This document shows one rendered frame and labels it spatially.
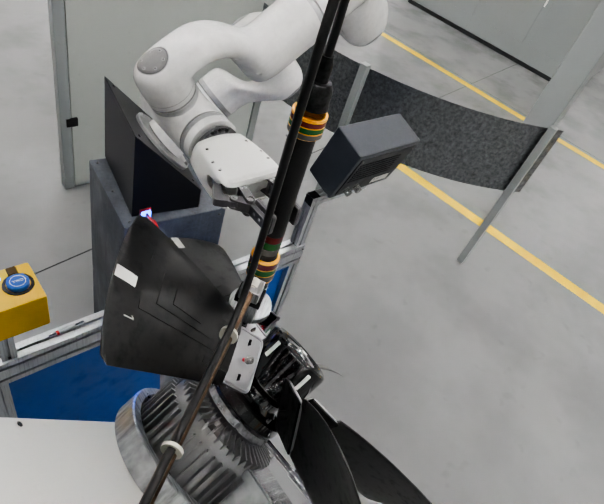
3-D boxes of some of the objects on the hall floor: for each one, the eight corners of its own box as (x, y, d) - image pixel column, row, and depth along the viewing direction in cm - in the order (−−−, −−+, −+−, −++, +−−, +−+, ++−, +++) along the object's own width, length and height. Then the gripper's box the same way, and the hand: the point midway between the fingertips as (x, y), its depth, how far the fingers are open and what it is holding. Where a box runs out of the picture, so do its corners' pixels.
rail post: (27, 511, 163) (-12, 391, 110) (22, 500, 165) (-18, 377, 112) (40, 504, 166) (8, 383, 113) (35, 493, 168) (2, 369, 114)
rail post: (244, 388, 214) (289, 265, 161) (239, 381, 216) (282, 257, 163) (252, 384, 217) (298, 261, 163) (246, 376, 218) (291, 253, 165)
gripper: (163, 131, 68) (239, 218, 60) (261, 114, 78) (338, 186, 70) (159, 175, 73) (229, 260, 65) (252, 153, 83) (322, 225, 75)
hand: (277, 212), depth 69 cm, fingers closed on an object, 4 cm apart
